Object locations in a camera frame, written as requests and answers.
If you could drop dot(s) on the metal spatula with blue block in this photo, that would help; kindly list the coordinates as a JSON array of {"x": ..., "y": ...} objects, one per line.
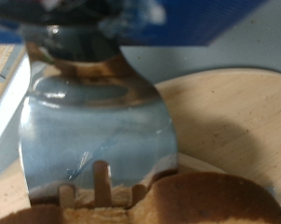
[{"x": 99, "y": 140}]

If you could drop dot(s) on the silver toaster oven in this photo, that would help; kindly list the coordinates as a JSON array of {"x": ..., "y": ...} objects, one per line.
[{"x": 208, "y": 59}]

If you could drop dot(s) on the thick white bread slice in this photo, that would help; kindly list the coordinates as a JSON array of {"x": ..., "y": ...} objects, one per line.
[{"x": 208, "y": 199}]

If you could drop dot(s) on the round wooden board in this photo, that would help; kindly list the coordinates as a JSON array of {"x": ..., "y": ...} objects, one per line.
[{"x": 239, "y": 109}]

